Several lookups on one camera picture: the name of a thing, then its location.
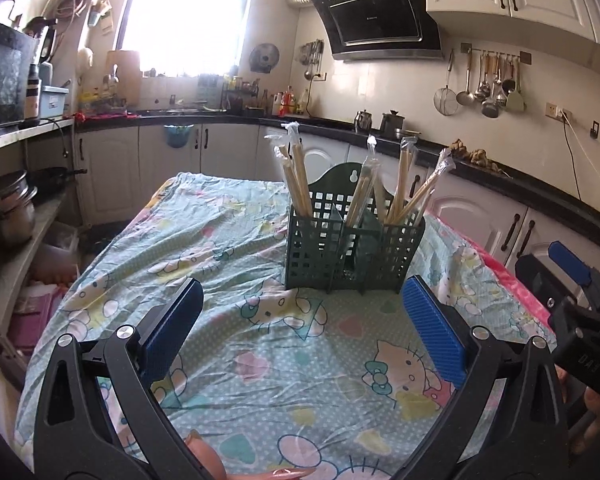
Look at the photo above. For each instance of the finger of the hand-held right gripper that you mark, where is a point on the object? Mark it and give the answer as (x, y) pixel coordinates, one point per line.
(570, 262)
(540, 280)

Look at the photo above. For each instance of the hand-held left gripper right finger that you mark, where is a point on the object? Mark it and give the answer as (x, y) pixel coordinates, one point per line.
(432, 332)

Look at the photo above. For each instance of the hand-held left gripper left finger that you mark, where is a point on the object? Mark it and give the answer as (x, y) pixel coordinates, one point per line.
(172, 330)

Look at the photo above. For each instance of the green plastic utensil holder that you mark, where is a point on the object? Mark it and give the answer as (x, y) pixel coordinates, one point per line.
(355, 255)

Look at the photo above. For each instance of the group of bamboo chopsticks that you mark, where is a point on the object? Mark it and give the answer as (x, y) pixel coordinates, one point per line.
(300, 180)

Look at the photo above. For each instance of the person's right hand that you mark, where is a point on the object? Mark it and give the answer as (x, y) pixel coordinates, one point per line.
(592, 420)

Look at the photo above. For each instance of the person's left hand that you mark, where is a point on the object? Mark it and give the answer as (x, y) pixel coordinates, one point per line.
(207, 457)

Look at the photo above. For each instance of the pink blanket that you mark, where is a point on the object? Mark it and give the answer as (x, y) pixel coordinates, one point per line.
(520, 290)

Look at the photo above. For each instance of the black kitchen countertop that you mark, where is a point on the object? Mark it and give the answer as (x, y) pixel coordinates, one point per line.
(545, 190)

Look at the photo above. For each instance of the cartoon cat printed cloth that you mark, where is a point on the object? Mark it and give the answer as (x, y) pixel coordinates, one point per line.
(220, 240)

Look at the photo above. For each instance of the purple box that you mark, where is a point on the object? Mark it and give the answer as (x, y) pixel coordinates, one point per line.
(35, 320)

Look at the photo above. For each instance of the ginger roots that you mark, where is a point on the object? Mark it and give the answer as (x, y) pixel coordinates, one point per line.
(477, 155)

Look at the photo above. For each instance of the pale green spatula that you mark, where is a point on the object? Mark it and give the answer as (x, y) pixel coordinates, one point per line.
(516, 101)

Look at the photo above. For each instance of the white base cabinets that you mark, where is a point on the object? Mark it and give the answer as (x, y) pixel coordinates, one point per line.
(110, 170)

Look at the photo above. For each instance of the blue hanging basket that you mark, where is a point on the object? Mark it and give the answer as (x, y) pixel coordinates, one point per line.
(178, 136)

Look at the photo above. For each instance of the steel bowl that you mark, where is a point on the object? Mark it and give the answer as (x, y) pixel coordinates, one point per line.
(410, 135)

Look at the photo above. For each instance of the steel ladle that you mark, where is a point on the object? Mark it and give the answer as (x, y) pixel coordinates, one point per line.
(465, 97)

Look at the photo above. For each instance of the black frying pan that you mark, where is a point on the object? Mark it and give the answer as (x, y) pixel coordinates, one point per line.
(50, 177)

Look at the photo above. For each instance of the stack of steel pots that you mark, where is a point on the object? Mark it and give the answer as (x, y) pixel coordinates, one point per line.
(10, 215)

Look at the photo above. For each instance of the steel pot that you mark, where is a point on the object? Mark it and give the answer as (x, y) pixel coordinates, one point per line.
(391, 124)

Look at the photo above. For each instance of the steel kettle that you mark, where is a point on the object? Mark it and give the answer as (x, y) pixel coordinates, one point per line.
(363, 121)

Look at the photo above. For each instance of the black spice rack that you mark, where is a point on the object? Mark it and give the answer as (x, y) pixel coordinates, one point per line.
(240, 95)

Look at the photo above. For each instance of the metal shelf rack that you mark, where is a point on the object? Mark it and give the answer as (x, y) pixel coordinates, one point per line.
(25, 132)

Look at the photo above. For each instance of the row of condiment bottles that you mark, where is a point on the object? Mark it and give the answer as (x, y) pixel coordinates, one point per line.
(285, 105)

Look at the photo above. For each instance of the blue plastic box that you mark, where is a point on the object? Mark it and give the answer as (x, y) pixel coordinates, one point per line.
(52, 102)

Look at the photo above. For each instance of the wooden cutting board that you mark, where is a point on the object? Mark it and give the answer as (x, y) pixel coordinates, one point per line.
(122, 72)

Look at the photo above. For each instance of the dark bottle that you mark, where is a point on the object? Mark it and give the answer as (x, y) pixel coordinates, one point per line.
(32, 95)

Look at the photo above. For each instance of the small hanging kitchen tools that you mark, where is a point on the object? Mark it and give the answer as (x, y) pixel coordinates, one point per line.
(312, 52)

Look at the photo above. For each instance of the black microwave oven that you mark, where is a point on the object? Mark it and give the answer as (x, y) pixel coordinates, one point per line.
(0, 75)

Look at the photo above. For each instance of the black range hood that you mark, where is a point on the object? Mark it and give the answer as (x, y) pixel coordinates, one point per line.
(375, 20)

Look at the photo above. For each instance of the kitchen window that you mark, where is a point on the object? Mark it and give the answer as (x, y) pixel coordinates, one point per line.
(185, 15)

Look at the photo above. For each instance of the black electric kettle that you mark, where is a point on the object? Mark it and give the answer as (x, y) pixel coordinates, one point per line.
(45, 40)

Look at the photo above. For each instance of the black wall hook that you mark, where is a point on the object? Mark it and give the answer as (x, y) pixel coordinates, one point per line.
(594, 129)

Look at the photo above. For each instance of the wall socket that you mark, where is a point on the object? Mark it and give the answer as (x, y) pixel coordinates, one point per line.
(552, 110)

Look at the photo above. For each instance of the wall utensil rail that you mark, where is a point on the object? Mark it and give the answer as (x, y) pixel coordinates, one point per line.
(465, 48)

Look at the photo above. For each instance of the small wall fan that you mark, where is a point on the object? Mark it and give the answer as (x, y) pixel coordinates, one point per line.
(264, 56)

